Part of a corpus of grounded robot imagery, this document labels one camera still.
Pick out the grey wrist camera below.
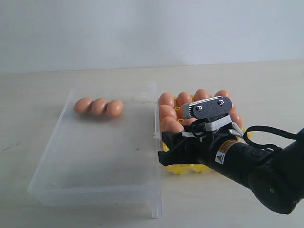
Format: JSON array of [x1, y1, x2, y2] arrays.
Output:
[[181, 96, 232, 132]]

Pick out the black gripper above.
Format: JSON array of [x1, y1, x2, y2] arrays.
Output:
[[158, 128, 271, 176]]

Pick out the yellow plastic egg tray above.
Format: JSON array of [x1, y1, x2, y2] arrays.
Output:
[[160, 96, 245, 174]]

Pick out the black cable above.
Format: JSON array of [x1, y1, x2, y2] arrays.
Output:
[[243, 125, 299, 152]]

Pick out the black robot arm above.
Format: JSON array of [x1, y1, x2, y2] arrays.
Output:
[[158, 126, 304, 214]]

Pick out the brown egg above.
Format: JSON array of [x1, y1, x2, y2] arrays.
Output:
[[73, 97, 94, 114], [230, 112, 243, 129], [214, 90, 231, 98], [194, 89, 211, 101], [91, 97, 109, 116], [164, 120, 184, 133], [161, 116, 176, 128], [176, 91, 192, 106], [158, 92, 175, 107], [229, 103, 236, 114], [159, 104, 177, 120], [106, 99, 124, 117]]

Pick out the clear plastic tray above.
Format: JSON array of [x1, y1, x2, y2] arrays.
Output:
[[28, 82, 162, 219]]

